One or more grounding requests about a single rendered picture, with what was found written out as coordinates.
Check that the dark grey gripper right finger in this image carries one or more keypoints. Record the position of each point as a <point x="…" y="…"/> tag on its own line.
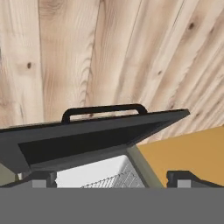
<point x="182" y="177"/>

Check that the yellow cupboard front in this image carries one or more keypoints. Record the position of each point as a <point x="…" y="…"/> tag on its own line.
<point x="186" y="151"/>

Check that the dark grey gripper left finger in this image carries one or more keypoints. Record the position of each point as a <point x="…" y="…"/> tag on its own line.
<point x="40" y="178"/>

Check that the dark grey oven door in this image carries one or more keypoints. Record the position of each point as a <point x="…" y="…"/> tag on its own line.
<point x="87" y="137"/>

